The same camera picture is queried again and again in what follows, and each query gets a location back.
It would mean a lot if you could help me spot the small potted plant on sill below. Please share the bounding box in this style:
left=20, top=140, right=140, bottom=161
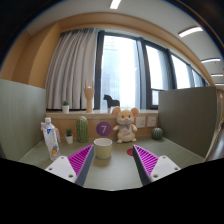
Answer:
left=62, top=101, right=69, bottom=113

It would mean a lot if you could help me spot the small potted plant on desk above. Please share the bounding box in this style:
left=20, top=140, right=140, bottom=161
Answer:
left=65, top=128, right=73, bottom=144

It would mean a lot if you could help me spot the white wall socket left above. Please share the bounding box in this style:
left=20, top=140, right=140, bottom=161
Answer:
left=136, top=117, right=146, bottom=128

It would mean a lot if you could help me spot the wooden hand mannequin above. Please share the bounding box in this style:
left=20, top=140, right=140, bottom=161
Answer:
left=83, top=80, right=94, bottom=113

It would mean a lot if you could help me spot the cream yellow paper cup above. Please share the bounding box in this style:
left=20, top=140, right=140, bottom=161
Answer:
left=94, top=138, right=112, bottom=159

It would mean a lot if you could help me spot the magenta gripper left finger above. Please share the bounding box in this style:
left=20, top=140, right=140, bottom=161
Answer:
left=46, top=145, right=94, bottom=187

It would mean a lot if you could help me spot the round green ceramic cactus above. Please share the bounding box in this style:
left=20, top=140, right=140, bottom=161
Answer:
left=151, top=128, right=163, bottom=140

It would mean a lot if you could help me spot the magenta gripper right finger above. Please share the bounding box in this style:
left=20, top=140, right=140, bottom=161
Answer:
left=133, top=145, right=180, bottom=186

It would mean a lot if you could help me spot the red round coaster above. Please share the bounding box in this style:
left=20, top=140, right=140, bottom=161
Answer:
left=127, top=148, right=133, bottom=156

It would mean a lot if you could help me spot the tall green ceramic cactus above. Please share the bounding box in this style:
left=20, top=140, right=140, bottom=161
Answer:
left=76, top=116, right=88, bottom=143

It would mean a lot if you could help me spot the green partition panel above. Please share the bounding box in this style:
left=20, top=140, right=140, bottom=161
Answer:
left=158, top=87, right=217, bottom=157
left=0, top=79, right=46, bottom=161

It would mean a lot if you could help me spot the black horse figurine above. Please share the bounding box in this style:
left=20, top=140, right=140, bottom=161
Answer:
left=104, top=95, right=120, bottom=108

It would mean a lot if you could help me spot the white wall socket right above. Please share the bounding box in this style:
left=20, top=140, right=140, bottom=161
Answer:
left=147, top=117, right=157, bottom=127

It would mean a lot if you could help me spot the white wall socket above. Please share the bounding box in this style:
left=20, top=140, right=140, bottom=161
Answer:
left=147, top=117, right=157, bottom=127
left=136, top=117, right=146, bottom=128

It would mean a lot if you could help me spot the clear plastic water bottle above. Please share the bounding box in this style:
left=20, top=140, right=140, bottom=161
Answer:
left=42, top=117, right=60, bottom=161

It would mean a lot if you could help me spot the plush mouse toy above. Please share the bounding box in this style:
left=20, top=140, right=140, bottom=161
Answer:
left=112, top=106, right=139, bottom=143

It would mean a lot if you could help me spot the left green partition panel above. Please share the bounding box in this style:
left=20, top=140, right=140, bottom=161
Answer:
left=0, top=79, right=46, bottom=161

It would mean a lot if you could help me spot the pink horse figurine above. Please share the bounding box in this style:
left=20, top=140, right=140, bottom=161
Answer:
left=41, top=122, right=61, bottom=143

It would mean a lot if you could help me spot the right green partition panel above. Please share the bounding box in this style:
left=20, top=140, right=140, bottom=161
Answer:
left=158, top=87, right=217, bottom=157

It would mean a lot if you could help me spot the grey white curtain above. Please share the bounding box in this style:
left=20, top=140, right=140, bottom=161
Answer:
left=45, top=28, right=98, bottom=110

